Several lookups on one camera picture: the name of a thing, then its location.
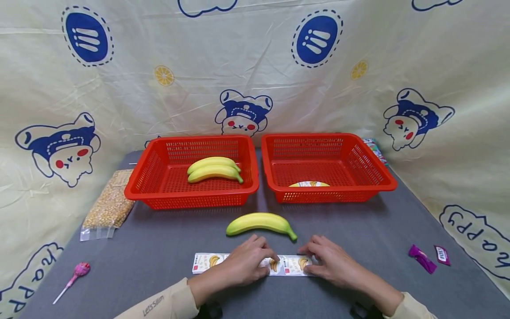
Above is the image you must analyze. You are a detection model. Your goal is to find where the person's right hand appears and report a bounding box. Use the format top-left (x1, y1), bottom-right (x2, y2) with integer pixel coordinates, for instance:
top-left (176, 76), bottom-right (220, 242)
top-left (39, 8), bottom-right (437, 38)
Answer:
top-left (297, 235), bottom-right (375, 298)

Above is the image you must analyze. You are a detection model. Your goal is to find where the person's left hand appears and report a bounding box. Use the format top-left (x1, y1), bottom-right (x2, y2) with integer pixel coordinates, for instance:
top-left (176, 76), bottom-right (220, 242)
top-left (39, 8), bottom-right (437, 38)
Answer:
top-left (188, 235), bottom-right (280, 304)

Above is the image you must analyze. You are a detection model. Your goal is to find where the strip of banana stickers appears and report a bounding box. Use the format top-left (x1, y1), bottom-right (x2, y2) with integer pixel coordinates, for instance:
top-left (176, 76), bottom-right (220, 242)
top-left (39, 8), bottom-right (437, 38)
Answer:
top-left (192, 253), bottom-right (315, 277)

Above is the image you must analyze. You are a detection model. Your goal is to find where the person's right forearm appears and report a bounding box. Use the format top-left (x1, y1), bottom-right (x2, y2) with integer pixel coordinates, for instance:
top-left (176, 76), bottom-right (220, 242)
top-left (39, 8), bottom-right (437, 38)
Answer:
top-left (360, 276), bottom-right (439, 319)

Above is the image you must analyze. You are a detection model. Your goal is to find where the person's left forearm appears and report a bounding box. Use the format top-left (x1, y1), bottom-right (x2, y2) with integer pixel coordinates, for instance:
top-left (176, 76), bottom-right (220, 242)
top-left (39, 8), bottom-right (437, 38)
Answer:
top-left (113, 278), bottom-right (200, 319)

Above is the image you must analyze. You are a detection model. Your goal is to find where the yellow green banana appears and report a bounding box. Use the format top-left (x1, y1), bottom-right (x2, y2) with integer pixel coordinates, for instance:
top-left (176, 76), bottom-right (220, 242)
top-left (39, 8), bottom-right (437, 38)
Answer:
top-left (187, 156), bottom-right (242, 175)
top-left (187, 165), bottom-right (244, 184)
top-left (226, 213), bottom-right (298, 242)

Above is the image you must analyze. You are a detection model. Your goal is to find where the red plastic basket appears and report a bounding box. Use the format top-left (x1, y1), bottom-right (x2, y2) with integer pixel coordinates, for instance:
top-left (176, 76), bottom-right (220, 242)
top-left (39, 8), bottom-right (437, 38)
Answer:
top-left (124, 135), bottom-right (260, 210)
top-left (261, 133), bottom-right (398, 204)

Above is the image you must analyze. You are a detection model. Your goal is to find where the long purple candy wrapper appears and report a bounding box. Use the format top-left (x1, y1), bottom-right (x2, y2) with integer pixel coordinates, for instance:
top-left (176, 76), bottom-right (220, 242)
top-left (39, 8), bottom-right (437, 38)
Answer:
top-left (408, 245), bottom-right (438, 274)

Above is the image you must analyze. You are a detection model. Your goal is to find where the colourful printed packet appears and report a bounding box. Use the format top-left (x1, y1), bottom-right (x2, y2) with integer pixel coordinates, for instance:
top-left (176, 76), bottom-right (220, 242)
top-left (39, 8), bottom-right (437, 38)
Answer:
top-left (363, 138), bottom-right (389, 167)

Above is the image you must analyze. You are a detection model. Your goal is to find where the small purple candy packet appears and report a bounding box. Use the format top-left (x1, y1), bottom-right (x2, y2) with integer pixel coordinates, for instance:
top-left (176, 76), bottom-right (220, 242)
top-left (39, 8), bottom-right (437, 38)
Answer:
top-left (434, 245), bottom-right (451, 266)

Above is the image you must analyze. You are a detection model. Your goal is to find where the clear bag of corn kernels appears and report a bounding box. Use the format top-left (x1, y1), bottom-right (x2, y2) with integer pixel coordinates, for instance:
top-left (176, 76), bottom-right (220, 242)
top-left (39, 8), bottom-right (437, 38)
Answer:
top-left (80, 169), bottom-right (136, 241)

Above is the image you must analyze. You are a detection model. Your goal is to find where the pink lollipop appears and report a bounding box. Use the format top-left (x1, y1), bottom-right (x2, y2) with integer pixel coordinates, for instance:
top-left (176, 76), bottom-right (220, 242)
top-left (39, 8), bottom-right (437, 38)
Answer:
top-left (52, 262), bottom-right (91, 305)

